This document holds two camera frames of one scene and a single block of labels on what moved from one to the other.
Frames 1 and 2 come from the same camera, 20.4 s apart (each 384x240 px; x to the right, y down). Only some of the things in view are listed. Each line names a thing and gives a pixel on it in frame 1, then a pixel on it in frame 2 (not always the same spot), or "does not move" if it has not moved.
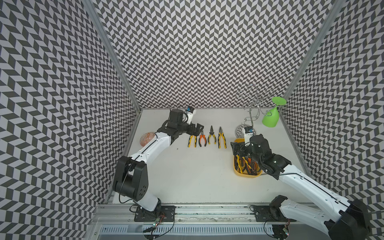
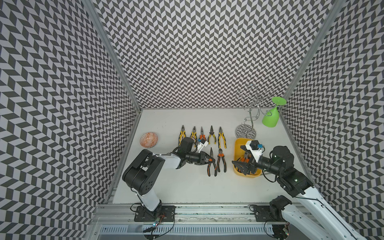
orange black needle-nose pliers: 200,136 does not move
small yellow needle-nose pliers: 211,133 does not move
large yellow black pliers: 221,133 does not move
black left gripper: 197,130 to 203,155
